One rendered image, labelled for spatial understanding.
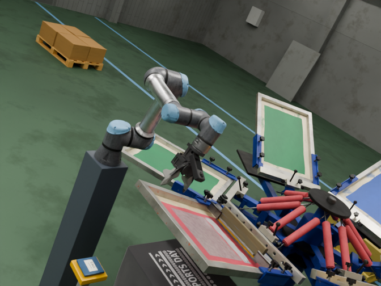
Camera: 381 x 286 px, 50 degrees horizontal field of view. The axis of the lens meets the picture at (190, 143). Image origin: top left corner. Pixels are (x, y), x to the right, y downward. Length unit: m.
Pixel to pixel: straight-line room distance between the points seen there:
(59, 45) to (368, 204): 5.75
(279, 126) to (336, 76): 8.92
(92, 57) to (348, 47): 7.56
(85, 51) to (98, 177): 5.43
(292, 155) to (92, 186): 1.95
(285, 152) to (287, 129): 0.26
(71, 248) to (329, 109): 10.74
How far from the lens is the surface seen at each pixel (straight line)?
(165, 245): 2.32
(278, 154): 3.59
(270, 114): 3.80
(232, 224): 2.35
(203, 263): 1.71
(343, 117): 12.43
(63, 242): 2.64
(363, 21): 12.63
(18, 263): 3.32
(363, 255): 2.99
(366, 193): 3.78
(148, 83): 1.93
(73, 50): 7.41
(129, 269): 2.21
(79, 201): 2.44
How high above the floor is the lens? 2.30
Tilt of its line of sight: 22 degrees down
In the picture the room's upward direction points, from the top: 25 degrees clockwise
